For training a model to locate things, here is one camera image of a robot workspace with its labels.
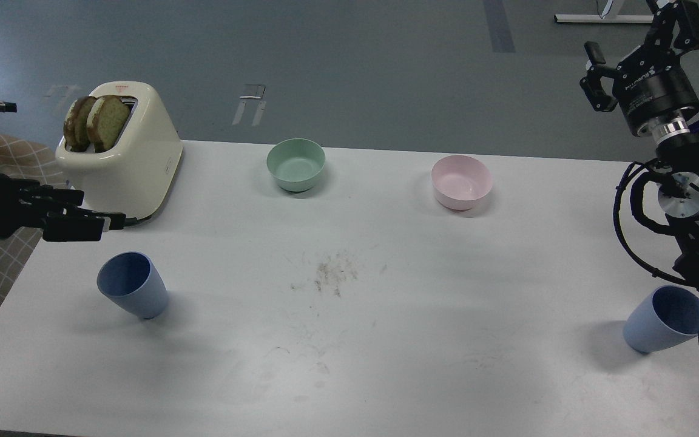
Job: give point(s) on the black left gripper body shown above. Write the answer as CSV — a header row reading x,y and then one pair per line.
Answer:
x,y
30,204

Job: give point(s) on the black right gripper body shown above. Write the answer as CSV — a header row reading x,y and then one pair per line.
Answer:
x,y
653,84

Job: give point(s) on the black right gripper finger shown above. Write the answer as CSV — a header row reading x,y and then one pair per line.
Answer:
x,y
591,84
675,25

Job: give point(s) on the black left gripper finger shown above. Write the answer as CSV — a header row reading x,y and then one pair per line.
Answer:
x,y
80,228

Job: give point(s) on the blue cup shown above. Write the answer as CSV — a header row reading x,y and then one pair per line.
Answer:
x,y
667,317
131,281

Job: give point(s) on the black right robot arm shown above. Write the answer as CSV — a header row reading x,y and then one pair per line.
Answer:
x,y
664,193

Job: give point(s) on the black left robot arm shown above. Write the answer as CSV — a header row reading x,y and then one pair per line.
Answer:
x,y
9,185

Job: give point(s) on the white stand base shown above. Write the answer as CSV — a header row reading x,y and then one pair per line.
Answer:
x,y
608,12

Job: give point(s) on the cream toaster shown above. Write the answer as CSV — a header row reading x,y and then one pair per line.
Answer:
x,y
134,176

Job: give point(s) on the left toast slice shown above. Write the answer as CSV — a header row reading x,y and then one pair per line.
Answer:
x,y
75,125

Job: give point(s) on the toast slice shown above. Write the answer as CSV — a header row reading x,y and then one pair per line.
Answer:
x,y
75,125
106,120

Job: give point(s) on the right toast slice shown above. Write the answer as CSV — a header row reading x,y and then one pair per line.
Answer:
x,y
106,120

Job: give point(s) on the pink bowl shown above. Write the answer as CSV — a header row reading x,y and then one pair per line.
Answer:
x,y
460,182

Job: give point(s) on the green bowl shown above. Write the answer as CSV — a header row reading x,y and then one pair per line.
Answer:
x,y
296,164

